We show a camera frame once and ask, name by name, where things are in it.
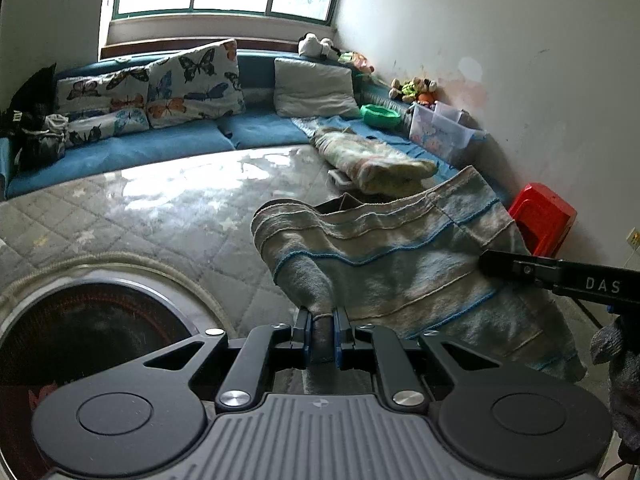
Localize long butterfly print pillow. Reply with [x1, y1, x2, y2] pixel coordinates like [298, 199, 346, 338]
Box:
[54, 67, 150, 116]

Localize round black induction cooktop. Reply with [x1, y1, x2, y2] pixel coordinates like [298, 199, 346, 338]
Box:
[1, 283, 196, 479]

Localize white plush toy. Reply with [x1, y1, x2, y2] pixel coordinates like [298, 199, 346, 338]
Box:
[298, 32, 342, 61]

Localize green plastic bowl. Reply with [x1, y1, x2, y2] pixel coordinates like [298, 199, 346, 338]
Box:
[360, 104, 402, 129]

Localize red plastic stool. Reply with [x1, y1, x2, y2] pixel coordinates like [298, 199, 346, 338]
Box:
[509, 182, 577, 258]

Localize blue sofa bench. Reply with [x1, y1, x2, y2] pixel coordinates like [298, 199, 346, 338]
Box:
[1, 49, 462, 200]

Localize white object under blanket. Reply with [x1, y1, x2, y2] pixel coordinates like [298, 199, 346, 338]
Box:
[328, 169, 356, 192]

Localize black bag on sofa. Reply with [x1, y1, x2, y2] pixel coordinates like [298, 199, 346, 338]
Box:
[2, 63, 56, 131]

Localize grey plain pillow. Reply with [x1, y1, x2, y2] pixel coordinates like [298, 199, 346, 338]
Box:
[273, 58, 359, 118]

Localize large butterfly print pillow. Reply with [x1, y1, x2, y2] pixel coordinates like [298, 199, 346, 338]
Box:
[145, 39, 245, 128]

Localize small butterfly print cushion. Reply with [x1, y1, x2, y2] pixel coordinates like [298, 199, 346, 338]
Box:
[66, 108, 150, 148]

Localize colourful plush toys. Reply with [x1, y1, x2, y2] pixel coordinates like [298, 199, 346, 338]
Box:
[388, 77, 438, 106]

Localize grey quilted table cover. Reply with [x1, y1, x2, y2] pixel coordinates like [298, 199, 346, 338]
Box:
[1, 145, 337, 328]

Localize clear plastic storage box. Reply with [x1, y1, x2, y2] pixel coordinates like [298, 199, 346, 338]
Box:
[409, 103, 488, 168]

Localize crumpled clothes pile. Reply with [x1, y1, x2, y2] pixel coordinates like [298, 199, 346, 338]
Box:
[14, 112, 68, 172]

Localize folded floral blanket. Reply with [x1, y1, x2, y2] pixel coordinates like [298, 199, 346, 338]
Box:
[310, 126, 438, 198]

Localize blue striped fuzzy sweater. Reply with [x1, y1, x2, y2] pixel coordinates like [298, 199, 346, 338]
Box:
[250, 167, 586, 382]

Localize gloved right hand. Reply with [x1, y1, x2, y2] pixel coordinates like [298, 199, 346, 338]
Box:
[590, 315, 639, 454]

